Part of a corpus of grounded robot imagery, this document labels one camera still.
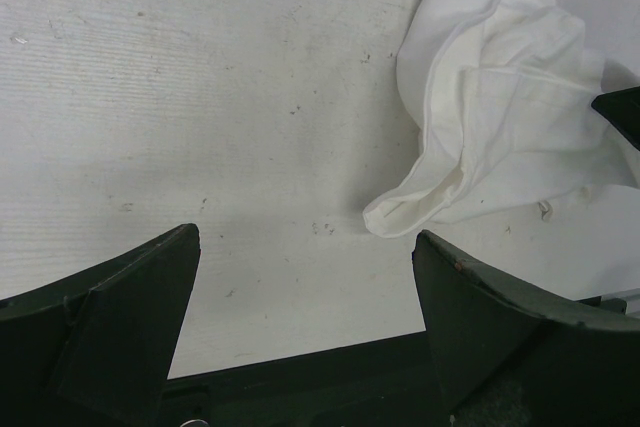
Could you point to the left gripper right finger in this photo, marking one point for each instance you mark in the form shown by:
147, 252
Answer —
509, 353

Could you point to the white t shirt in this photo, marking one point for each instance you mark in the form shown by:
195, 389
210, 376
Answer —
501, 91

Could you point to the aluminium front rail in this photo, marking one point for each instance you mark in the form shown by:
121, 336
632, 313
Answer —
624, 302

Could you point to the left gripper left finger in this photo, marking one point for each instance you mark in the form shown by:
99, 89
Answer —
95, 348

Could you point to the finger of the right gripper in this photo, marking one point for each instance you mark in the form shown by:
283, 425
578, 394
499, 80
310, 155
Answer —
622, 110

